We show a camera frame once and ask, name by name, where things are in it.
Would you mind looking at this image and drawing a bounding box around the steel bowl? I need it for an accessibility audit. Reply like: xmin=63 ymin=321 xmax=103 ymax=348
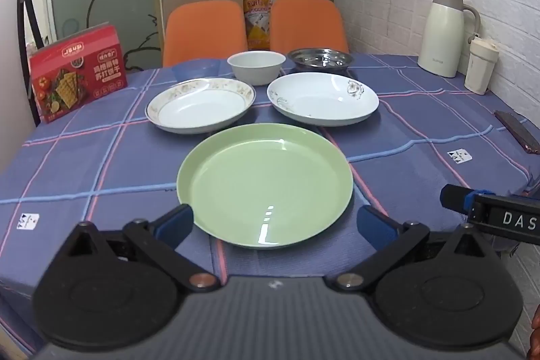
xmin=287 ymin=48 xmax=354 ymax=75

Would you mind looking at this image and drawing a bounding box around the cream tumbler cup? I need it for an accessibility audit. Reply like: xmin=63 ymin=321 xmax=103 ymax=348
xmin=464 ymin=34 xmax=500 ymax=95

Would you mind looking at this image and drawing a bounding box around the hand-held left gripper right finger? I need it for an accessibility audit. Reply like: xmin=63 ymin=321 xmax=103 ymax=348
xmin=324 ymin=205 xmax=490 ymax=293

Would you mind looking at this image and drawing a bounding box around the orange chair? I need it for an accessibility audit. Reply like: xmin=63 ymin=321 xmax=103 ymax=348
xmin=269 ymin=0 xmax=350 ymax=55
xmin=162 ymin=0 xmax=249 ymax=67

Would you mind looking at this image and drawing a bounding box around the green plate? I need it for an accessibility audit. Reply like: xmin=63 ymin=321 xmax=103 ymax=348
xmin=176 ymin=123 xmax=354 ymax=250

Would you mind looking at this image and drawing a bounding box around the white plate with gold floral rim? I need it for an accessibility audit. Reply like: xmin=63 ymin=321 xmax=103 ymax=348
xmin=145 ymin=77 xmax=257 ymax=134

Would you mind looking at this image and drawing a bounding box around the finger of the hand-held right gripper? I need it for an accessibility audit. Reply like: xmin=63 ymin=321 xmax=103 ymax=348
xmin=440 ymin=184 xmax=494 ymax=217

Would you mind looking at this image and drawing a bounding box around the white plate with grey flower print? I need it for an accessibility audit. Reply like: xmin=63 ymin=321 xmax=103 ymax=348
xmin=267 ymin=72 xmax=379 ymax=127

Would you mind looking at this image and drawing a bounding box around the red cracker box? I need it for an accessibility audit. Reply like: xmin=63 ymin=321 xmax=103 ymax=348
xmin=29 ymin=23 xmax=128 ymax=123

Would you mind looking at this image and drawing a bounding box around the white bowl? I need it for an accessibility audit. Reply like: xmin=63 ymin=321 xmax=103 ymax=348
xmin=227 ymin=51 xmax=287 ymax=86

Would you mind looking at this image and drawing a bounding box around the blue plastic bowl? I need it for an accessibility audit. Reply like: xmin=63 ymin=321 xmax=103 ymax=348
xmin=171 ymin=58 xmax=220 ymax=81

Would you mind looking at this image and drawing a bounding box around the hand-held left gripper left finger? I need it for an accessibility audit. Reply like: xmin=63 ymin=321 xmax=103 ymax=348
xmin=63 ymin=204 xmax=220 ymax=293

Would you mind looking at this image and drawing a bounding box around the white thermos jug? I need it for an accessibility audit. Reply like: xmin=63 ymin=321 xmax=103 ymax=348
xmin=417 ymin=0 xmax=482 ymax=79

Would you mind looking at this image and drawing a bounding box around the yellow plastic bag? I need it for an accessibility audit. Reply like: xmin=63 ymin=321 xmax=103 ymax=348
xmin=242 ymin=0 xmax=275 ymax=51

